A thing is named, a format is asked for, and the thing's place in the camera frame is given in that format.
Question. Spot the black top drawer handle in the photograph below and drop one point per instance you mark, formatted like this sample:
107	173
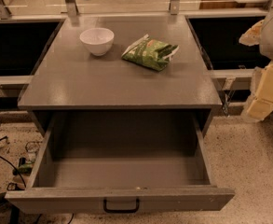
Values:
121	207

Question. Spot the green snack bag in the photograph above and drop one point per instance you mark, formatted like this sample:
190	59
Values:
150	53

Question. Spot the grey top drawer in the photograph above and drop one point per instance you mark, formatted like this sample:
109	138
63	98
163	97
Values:
156	156

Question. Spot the metal railing frame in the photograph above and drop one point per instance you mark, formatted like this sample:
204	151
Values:
72	9

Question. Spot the white ceramic bowl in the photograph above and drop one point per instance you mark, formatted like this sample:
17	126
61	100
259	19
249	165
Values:
97	41

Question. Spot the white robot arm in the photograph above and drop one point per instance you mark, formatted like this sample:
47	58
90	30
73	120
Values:
256	77

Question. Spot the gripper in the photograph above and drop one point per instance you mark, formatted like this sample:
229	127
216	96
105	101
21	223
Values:
262	104

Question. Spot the glass jar on floor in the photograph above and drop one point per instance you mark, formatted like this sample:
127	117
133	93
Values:
32	149

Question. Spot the grey cabinet with top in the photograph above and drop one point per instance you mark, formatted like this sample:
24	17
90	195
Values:
71	78

